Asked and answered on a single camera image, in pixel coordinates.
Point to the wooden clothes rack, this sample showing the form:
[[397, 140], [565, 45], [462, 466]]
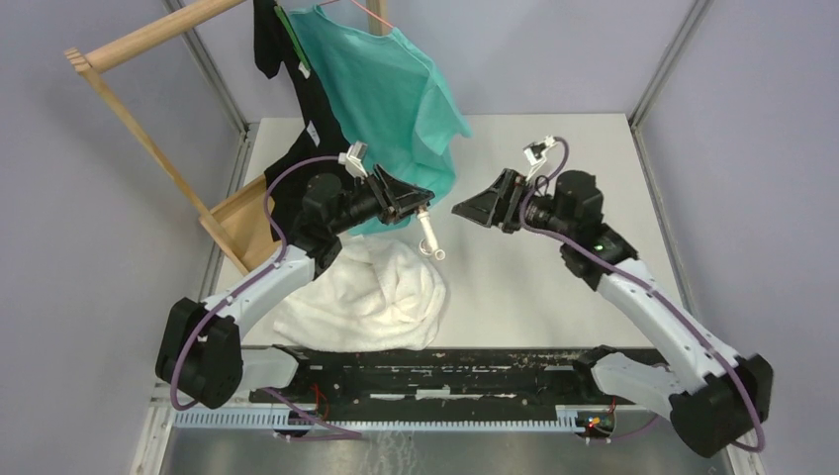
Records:
[[181, 77]]

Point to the green clothes hanger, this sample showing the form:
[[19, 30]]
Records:
[[303, 64]]

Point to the teal t-shirt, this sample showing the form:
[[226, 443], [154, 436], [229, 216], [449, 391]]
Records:
[[389, 94]]

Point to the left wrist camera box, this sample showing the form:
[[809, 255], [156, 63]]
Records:
[[352, 160]]

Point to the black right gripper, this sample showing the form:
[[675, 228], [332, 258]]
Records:
[[497, 205]]

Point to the white terry towel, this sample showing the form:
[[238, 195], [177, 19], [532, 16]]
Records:
[[379, 294]]

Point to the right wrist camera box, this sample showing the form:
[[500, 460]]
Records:
[[535, 154]]

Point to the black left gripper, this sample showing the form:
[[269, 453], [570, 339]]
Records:
[[404, 199]]

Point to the pink clothes hanger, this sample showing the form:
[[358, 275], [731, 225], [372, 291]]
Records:
[[376, 12]]

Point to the white slotted cable duct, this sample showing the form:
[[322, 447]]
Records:
[[282, 418]]

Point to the white plastic water faucet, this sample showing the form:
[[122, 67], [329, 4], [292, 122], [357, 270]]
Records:
[[429, 245]]

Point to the black t-shirt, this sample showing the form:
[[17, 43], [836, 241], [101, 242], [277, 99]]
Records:
[[322, 134]]

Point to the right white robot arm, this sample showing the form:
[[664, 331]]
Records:
[[711, 395]]

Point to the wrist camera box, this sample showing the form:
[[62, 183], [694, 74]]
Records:
[[352, 160], [535, 154]]

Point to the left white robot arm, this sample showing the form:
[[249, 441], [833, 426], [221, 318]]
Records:
[[201, 356]]

